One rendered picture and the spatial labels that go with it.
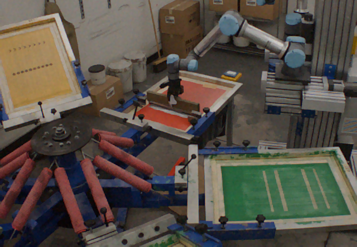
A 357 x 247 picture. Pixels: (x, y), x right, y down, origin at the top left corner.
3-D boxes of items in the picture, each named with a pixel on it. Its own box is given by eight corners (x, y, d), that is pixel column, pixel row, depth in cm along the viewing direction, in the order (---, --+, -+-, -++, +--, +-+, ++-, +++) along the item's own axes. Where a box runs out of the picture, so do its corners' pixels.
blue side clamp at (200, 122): (208, 118, 241) (208, 109, 238) (215, 120, 239) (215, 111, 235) (184, 141, 220) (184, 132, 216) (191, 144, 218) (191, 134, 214)
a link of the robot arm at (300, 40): (303, 54, 223) (305, 34, 216) (304, 62, 212) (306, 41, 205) (284, 52, 226) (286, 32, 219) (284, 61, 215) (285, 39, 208)
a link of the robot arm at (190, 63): (199, 56, 232) (183, 54, 234) (195, 62, 222) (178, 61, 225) (199, 67, 236) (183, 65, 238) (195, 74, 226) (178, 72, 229)
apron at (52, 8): (78, 65, 433) (64, -21, 378) (82, 66, 429) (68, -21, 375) (45, 83, 395) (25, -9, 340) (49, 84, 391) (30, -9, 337)
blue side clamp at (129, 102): (140, 99, 268) (139, 91, 264) (146, 101, 265) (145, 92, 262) (114, 119, 246) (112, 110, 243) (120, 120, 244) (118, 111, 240)
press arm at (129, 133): (137, 129, 225) (136, 122, 222) (145, 132, 222) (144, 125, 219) (120, 144, 212) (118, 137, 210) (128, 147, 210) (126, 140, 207)
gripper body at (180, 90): (177, 98, 238) (177, 81, 232) (167, 95, 242) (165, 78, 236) (183, 93, 243) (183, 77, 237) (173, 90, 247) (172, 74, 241)
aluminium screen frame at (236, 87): (177, 73, 301) (176, 68, 299) (242, 88, 273) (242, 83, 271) (115, 118, 245) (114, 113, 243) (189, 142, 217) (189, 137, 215)
